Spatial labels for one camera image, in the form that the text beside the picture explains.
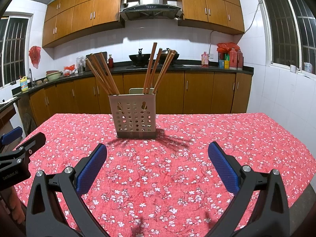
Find dark wooden cutting board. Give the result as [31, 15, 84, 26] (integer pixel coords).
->
[85, 51, 108, 72]

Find black wok with handle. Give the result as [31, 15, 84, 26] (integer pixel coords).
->
[129, 48, 150, 67]

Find right barred window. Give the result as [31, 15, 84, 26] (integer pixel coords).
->
[262, 0, 315, 74]

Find black kitchen countertop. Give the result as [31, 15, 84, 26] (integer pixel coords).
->
[0, 59, 255, 114]

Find green bowl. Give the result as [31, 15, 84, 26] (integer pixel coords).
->
[46, 70, 62, 81]

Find pink plastic bottle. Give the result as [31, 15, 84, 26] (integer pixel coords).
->
[201, 52, 209, 67]

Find person's left hand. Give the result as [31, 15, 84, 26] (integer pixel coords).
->
[8, 186, 25, 224]

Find red floral tablecloth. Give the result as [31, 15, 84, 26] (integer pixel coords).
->
[29, 113, 315, 236]

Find red plastic bag on counter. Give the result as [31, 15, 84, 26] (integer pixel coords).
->
[62, 64, 77, 76]

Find barred window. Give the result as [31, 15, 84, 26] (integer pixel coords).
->
[0, 16, 29, 88]
[262, 0, 315, 74]

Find yellow detergent bottle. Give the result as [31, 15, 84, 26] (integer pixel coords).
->
[20, 76, 28, 93]

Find steel range hood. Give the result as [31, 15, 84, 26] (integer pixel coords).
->
[119, 0, 183, 21]

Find upper wooden wall cabinets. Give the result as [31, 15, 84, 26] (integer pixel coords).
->
[42, 0, 245, 48]

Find light bamboo chopstick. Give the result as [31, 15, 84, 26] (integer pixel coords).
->
[85, 58, 110, 95]
[90, 53, 119, 95]
[88, 54, 114, 95]
[99, 53, 120, 95]

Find left barred window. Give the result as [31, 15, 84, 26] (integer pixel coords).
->
[0, 16, 29, 88]

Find red hanging plastic bag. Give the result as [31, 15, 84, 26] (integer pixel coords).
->
[28, 45, 41, 69]

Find lower wooden base cabinets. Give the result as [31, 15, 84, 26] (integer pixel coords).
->
[29, 72, 253, 126]

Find beige perforated utensil holder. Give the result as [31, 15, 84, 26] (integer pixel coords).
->
[109, 88, 156, 139]

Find red sauce bottle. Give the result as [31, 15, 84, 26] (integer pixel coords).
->
[108, 55, 114, 68]

